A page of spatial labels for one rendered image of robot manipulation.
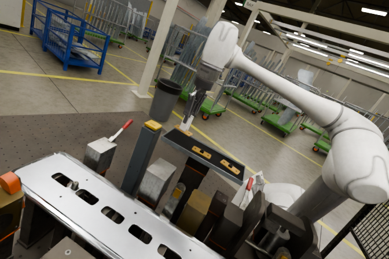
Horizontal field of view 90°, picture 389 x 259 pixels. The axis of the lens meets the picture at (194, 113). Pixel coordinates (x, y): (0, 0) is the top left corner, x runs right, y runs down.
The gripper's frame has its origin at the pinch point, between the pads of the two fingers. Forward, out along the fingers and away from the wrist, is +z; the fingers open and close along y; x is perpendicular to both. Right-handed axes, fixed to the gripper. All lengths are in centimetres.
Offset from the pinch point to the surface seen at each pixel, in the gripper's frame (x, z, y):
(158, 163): 3.0, 13.1, 16.1
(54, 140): -73, 54, 8
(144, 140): -12.6, 15.5, 6.2
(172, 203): 15.2, 20.1, 19.0
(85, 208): -2.5, 24.1, 38.1
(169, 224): 18.6, 23.8, 23.0
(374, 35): 122, -212, -558
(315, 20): -14, -212, -581
